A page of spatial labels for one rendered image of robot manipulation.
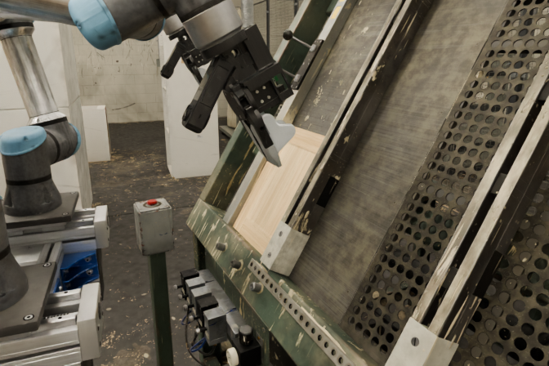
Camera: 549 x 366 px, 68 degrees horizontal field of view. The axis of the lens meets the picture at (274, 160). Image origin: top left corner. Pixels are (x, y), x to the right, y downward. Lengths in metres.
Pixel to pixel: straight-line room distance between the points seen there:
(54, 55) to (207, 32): 2.84
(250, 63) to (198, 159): 4.45
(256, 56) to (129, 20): 0.17
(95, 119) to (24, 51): 4.66
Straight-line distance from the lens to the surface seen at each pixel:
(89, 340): 0.93
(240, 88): 0.59
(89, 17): 0.59
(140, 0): 0.58
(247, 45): 0.60
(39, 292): 0.94
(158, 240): 1.60
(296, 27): 1.73
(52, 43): 3.37
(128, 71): 9.23
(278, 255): 1.12
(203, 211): 1.63
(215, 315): 1.25
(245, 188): 1.44
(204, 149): 5.02
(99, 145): 6.14
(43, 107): 1.44
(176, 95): 4.87
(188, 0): 0.57
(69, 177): 3.50
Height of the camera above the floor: 1.49
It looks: 15 degrees down
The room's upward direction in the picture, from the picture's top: straight up
